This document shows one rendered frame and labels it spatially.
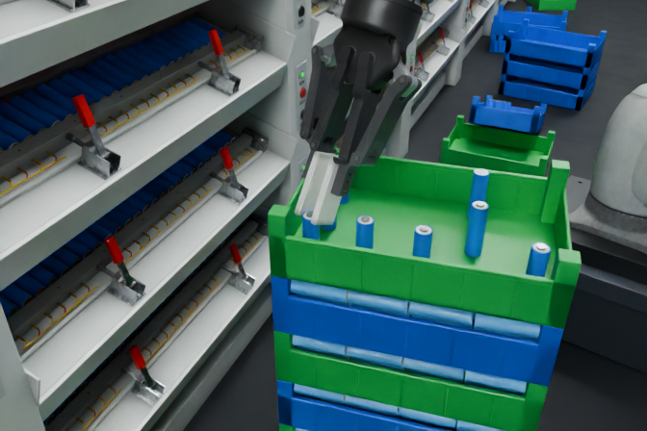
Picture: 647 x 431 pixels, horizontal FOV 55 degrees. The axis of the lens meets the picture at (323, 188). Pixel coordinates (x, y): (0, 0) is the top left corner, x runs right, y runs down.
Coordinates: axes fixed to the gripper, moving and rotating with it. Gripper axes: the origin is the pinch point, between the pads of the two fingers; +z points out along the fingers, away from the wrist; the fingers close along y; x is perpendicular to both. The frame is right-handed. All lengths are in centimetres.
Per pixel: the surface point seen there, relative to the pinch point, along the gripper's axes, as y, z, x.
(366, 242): -5.3, 3.8, -3.0
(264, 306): 38, 39, -41
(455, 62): 88, -24, -163
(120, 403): 23.5, 42.4, -0.9
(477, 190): -7.7, -3.6, -17.7
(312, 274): -2.3, 8.8, 0.0
